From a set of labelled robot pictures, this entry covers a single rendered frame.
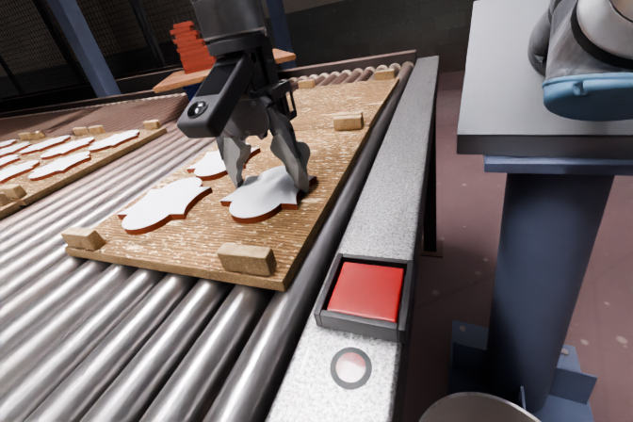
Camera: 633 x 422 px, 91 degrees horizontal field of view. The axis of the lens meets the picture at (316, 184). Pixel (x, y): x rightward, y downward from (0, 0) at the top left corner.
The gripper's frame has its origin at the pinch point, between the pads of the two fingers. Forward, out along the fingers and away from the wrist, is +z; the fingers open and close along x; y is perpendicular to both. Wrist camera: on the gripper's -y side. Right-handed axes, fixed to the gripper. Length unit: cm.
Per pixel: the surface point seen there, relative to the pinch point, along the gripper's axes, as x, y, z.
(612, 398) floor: -69, 41, 93
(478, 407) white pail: -31, 11, 61
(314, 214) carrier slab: -8.6, -4.2, 0.9
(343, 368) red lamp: -16.8, -20.4, 3.6
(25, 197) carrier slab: 57, -4, 1
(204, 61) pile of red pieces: 66, 74, -16
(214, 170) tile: 14.1, 5.7, -0.7
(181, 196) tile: 14.0, -2.9, -0.4
